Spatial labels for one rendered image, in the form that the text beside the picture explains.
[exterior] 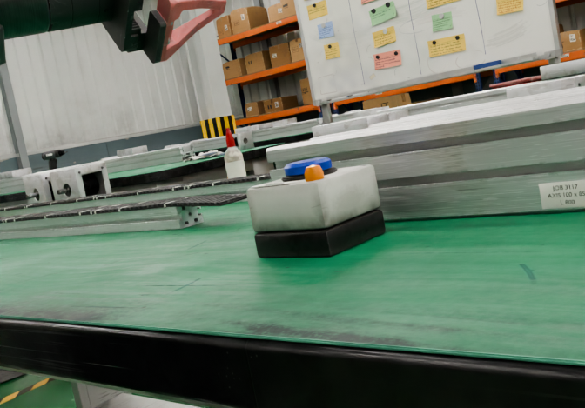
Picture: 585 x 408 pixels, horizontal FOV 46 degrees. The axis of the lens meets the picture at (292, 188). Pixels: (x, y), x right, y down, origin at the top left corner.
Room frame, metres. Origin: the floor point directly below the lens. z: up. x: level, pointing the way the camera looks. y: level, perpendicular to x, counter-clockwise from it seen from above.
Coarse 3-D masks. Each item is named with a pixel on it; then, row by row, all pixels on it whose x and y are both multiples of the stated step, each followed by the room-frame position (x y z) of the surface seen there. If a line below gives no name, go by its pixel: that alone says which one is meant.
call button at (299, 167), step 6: (294, 162) 0.59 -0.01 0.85; (300, 162) 0.57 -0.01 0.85; (306, 162) 0.57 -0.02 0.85; (312, 162) 0.57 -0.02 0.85; (318, 162) 0.57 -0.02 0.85; (324, 162) 0.57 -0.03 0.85; (330, 162) 0.58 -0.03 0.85; (288, 168) 0.57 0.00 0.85; (294, 168) 0.57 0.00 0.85; (300, 168) 0.56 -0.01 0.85; (324, 168) 0.57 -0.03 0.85; (288, 174) 0.57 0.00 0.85; (294, 174) 0.57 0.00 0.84; (300, 174) 0.57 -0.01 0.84
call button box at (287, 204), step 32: (256, 192) 0.57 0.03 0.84; (288, 192) 0.55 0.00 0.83; (320, 192) 0.53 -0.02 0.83; (352, 192) 0.56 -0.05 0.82; (256, 224) 0.58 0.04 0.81; (288, 224) 0.55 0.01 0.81; (320, 224) 0.53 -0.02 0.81; (352, 224) 0.55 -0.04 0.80; (384, 224) 0.58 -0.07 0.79; (288, 256) 0.56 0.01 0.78; (320, 256) 0.53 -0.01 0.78
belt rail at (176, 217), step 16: (160, 208) 0.90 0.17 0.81; (176, 208) 0.88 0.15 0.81; (192, 208) 0.90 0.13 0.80; (0, 224) 1.20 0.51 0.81; (16, 224) 1.16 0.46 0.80; (32, 224) 1.12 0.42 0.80; (48, 224) 1.09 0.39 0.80; (64, 224) 1.07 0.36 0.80; (80, 224) 1.04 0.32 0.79; (96, 224) 1.01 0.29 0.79; (112, 224) 0.98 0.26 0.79; (128, 224) 0.95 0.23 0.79; (144, 224) 0.93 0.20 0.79; (160, 224) 0.90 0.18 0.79; (176, 224) 0.88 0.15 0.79; (192, 224) 0.89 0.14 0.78
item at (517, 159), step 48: (576, 96) 0.58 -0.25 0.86; (288, 144) 0.71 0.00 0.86; (336, 144) 0.66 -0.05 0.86; (384, 144) 0.63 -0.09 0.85; (432, 144) 0.61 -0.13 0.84; (480, 144) 0.57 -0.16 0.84; (528, 144) 0.54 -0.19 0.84; (576, 144) 0.51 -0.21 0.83; (384, 192) 0.63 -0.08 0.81; (432, 192) 0.60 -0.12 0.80; (480, 192) 0.57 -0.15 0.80; (528, 192) 0.54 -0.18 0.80; (576, 192) 0.52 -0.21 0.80
